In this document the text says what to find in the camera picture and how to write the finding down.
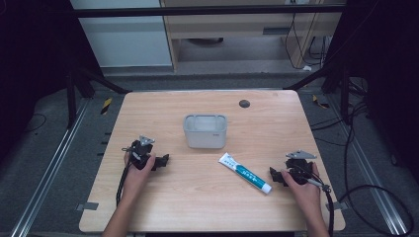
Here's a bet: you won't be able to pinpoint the aluminium floor rail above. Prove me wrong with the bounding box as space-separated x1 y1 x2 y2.
9 98 92 237
329 95 411 236

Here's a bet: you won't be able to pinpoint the person's right hand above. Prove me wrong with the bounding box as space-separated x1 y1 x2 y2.
280 162 322 219

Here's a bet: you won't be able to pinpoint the black metal frame bar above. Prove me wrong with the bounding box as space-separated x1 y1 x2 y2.
67 5 347 19

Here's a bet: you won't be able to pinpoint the black metal stand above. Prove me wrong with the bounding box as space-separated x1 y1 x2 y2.
283 58 352 126
64 64 132 130

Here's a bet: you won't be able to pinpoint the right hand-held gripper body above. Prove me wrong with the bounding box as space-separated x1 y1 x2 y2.
279 149 318 186

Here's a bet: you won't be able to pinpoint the grey tape strip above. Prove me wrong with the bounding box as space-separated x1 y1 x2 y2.
325 200 350 212
76 201 100 212

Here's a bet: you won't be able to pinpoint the person's left hand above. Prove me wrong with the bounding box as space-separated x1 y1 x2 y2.
124 151 157 196

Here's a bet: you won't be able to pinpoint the black hanging cables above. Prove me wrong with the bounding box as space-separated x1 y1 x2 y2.
284 13 334 71

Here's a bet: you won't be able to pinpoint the black floor cables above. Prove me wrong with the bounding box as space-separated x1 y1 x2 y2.
309 77 374 148

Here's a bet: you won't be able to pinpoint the white cabinet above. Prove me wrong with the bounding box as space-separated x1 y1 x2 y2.
69 0 174 68

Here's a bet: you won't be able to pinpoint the wooden desk with drawer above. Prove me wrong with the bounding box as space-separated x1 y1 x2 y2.
159 0 347 72

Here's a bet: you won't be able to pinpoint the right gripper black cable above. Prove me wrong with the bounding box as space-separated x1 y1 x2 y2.
307 177 415 237

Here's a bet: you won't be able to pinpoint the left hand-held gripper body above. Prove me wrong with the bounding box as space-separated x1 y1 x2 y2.
121 134 158 171

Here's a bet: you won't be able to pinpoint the white and teal toothpaste tube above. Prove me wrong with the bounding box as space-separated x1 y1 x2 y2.
217 151 273 195

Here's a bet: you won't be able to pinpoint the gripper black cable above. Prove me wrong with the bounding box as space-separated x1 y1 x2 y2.
115 160 132 207
307 177 415 237

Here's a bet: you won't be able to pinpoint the yellow and black striped tape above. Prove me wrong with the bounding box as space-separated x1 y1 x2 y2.
100 97 114 116
311 94 330 110

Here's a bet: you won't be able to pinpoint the white plastic storage box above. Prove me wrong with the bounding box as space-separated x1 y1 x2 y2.
183 114 228 150

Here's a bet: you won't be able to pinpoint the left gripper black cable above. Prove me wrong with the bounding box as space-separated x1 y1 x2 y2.
115 160 132 207

